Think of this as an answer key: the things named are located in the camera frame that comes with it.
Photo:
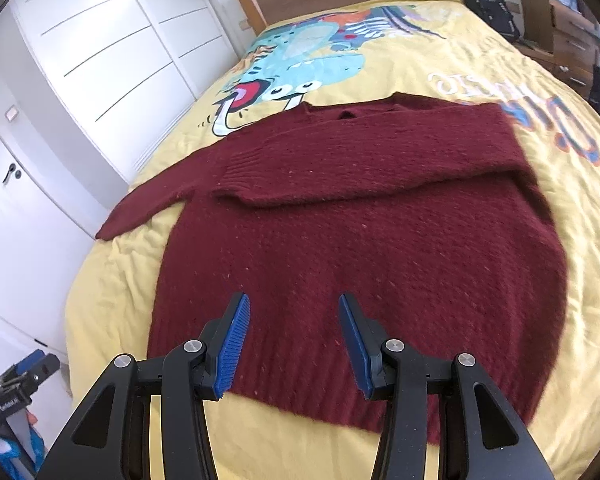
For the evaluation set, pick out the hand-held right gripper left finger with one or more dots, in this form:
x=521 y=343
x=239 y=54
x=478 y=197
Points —
x=232 y=346

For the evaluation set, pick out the dark red knit sweater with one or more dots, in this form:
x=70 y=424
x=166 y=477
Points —
x=355 y=220

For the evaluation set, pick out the black backpack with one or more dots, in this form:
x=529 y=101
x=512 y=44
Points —
x=490 y=5

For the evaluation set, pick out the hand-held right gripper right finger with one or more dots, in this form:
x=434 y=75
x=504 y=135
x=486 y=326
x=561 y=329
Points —
x=355 y=350

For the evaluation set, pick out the brown cardboard box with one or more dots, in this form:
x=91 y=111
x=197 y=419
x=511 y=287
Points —
x=537 y=20

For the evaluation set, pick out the white light switch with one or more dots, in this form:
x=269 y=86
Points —
x=12 y=113

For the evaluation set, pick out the white door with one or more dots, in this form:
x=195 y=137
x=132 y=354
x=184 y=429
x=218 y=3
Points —
x=30 y=220

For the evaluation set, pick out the white wardrobe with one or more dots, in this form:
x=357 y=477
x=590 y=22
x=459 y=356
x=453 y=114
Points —
x=105 y=35

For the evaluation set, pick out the yellow printed blanket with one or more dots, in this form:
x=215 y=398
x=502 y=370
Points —
x=480 y=52

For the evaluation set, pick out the wooden drawer unit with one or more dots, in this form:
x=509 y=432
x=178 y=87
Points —
x=572 y=55

